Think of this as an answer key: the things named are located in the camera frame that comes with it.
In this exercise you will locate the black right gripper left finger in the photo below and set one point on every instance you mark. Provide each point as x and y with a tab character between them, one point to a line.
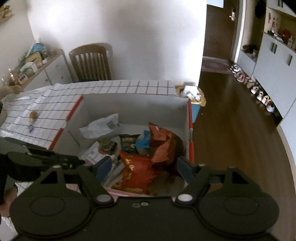
92	178

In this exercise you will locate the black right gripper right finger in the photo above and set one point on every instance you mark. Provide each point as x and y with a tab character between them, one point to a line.
197	179

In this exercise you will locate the white snack packet orange end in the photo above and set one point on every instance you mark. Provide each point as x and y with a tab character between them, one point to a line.
92	155

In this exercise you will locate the dark red foil snack bag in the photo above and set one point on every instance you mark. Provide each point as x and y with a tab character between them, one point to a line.
165	146

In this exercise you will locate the round brown pastry packet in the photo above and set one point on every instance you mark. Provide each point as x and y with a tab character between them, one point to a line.
33	116

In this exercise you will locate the large white snack bag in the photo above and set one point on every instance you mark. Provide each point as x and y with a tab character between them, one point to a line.
101	127

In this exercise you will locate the blue cookie snack packet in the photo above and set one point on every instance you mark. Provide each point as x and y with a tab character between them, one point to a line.
144	142

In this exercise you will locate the white grid tablecloth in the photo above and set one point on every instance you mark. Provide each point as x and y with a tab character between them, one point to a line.
51	104

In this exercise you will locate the black sesame snack packet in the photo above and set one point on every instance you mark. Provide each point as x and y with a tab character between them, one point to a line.
127	143

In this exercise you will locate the white red cardboard box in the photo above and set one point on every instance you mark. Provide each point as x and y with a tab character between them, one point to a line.
135	112

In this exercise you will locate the stool with clutter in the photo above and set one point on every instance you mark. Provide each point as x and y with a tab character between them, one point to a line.
195	95

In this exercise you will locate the white drawer sideboard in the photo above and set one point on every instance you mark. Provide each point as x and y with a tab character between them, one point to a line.
55	69

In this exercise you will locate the row of shoes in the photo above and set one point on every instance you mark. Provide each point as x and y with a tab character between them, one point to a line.
255	88

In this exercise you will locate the patterned door mat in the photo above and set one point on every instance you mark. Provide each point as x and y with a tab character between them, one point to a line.
215	65

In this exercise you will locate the brown wooden chair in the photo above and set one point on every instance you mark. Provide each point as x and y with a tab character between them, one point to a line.
90	63

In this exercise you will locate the brown wooden door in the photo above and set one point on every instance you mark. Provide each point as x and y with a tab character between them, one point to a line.
220	30

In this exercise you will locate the white wall cabinet unit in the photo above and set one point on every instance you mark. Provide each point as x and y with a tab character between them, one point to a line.
268	55

